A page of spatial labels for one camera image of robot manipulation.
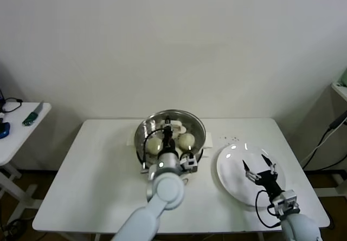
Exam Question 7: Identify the scattered brown crumbs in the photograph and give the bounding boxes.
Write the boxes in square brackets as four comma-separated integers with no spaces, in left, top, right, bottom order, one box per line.
[218,135,240,144]

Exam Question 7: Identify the white round plate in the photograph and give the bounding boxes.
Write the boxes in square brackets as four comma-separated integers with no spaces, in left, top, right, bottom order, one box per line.
[216,142,286,208]

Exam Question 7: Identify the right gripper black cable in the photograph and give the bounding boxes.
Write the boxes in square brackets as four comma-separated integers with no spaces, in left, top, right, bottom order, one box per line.
[255,189,284,228]

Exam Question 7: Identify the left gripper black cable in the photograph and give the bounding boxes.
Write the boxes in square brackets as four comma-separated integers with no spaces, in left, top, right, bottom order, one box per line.
[141,128,166,170]

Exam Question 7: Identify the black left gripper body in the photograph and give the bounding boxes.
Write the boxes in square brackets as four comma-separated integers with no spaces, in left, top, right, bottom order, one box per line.
[162,126,177,155]

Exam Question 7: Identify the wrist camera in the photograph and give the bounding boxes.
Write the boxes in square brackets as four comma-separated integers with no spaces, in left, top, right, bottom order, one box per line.
[281,189,298,206]
[181,153,199,173]

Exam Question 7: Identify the cream electric cooker pot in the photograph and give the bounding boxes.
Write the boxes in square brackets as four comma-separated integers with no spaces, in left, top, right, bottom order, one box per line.
[137,147,212,185]

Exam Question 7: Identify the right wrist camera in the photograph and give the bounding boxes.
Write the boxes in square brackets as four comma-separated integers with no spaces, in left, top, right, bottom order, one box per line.
[281,189,298,206]

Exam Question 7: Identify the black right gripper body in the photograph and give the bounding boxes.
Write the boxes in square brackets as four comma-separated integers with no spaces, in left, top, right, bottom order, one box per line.
[254,170,285,200]

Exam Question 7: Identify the thin black cable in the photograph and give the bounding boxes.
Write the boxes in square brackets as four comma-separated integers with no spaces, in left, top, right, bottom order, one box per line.
[4,97,23,114]

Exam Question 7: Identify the white shelf board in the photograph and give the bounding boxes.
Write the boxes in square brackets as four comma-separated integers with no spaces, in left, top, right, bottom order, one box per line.
[330,81,347,102]

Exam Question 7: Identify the green handled knife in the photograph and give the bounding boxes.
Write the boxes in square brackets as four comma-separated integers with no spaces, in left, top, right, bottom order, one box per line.
[22,101,44,127]

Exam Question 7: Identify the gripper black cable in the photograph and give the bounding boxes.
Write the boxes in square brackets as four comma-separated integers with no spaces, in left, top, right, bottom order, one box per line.
[141,128,166,170]
[255,189,284,228]

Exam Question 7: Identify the black floor cable bundle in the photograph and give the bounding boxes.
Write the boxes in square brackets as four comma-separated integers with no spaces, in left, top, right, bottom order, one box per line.
[0,218,28,241]

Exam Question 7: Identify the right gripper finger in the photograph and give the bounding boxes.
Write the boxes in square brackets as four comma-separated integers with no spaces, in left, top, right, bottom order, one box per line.
[261,154,279,177]
[242,159,258,182]

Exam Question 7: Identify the black plug with cable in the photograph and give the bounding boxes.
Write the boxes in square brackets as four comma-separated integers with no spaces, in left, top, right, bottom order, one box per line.
[301,113,347,170]

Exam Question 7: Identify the glass lid cream handle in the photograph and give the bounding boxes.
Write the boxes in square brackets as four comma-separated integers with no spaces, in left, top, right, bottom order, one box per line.
[134,109,207,171]

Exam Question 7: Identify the blue plastic gadget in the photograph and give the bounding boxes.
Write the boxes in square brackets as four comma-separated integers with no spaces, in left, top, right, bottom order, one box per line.
[0,121,11,139]

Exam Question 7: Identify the white steamed baozi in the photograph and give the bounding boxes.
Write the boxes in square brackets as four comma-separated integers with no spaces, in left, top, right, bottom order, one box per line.
[146,138,164,155]
[178,133,196,150]

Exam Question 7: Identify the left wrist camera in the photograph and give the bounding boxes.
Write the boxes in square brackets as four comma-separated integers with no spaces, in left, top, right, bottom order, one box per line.
[181,153,199,173]

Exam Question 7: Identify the perforated steel steamer basket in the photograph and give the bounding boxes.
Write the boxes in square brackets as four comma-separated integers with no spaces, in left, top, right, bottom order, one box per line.
[126,110,215,171]

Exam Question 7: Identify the white side table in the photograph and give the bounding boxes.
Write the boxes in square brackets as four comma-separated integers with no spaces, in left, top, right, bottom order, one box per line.
[0,102,52,227]

